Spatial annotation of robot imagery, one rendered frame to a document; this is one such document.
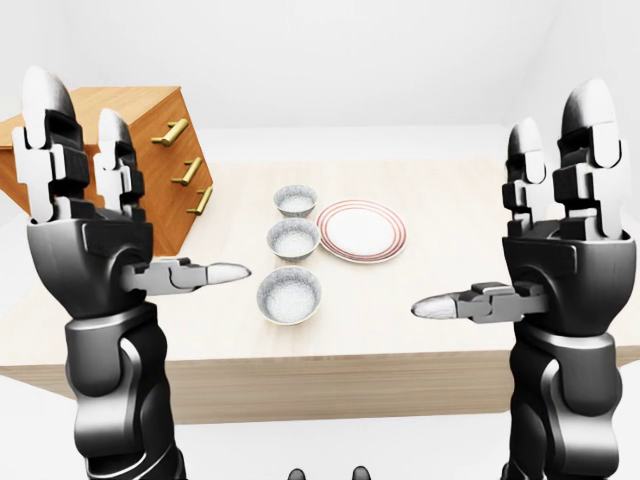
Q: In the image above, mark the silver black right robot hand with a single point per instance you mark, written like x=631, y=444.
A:
x=570, y=280

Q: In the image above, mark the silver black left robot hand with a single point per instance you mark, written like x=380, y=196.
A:
x=90, y=255

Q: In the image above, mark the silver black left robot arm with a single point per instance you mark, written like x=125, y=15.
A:
x=120, y=400

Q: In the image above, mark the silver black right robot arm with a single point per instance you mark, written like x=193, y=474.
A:
x=565, y=410

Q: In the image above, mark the grey patterned bowl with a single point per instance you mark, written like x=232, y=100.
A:
x=293, y=241
x=289, y=297
x=295, y=197

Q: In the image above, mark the white plate with red rings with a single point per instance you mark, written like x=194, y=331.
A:
x=361, y=231

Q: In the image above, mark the wooden cabinet drawer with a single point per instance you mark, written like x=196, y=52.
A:
x=167, y=220
x=162, y=112
x=162, y=170

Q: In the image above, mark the wooden cabinet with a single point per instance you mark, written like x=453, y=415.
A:
x=125, y=107

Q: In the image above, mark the small dark rounded shape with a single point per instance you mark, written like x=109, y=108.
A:
x=297, y=474
x=361, y=473

